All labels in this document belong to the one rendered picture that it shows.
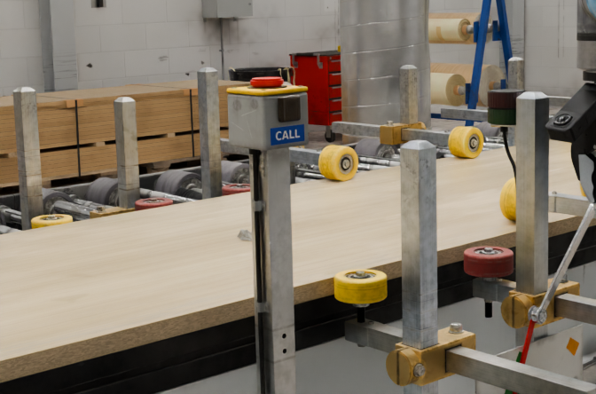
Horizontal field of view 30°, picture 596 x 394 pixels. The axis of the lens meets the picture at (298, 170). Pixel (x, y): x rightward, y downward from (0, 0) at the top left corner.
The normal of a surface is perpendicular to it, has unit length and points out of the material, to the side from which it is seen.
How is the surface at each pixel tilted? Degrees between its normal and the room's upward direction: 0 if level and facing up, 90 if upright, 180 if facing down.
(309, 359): 90
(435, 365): 90
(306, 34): 90
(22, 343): 0
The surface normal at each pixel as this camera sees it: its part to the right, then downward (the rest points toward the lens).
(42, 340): -0.03, -0.99
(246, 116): -0.75, 0.12
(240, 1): 0.66, 0.10
